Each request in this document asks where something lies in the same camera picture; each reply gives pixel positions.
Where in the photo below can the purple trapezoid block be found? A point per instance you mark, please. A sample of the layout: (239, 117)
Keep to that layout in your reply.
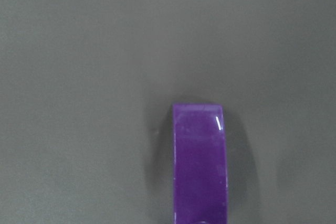
(200, 184)

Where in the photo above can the brown paper table cover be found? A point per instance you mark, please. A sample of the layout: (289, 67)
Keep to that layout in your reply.
(87, 88)

